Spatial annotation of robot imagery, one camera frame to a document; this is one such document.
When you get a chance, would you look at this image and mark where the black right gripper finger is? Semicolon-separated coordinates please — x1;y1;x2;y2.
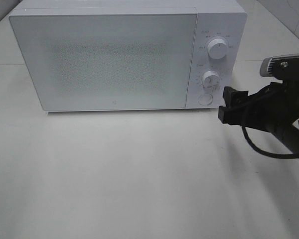
260;54;299;81

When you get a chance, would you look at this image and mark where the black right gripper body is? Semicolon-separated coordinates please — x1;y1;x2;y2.
246;81;299;134

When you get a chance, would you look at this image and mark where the white timer knob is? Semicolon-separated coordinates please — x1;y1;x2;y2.
202;70;220;88

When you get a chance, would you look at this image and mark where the round white door button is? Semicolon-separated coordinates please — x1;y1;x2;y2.
197;93;213;106

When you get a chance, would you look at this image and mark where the white microwave door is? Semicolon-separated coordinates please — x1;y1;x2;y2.
9;14;197;112

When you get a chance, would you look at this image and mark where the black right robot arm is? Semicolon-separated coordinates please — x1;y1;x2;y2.
242;54;299;159

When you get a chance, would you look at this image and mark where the upper white power knob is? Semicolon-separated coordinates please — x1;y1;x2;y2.
206;36;228;60

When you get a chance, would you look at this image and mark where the white microwave oven body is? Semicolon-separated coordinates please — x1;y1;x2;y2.
9;0;247;111

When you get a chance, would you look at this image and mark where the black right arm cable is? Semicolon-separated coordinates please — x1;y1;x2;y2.
235;96;299;160

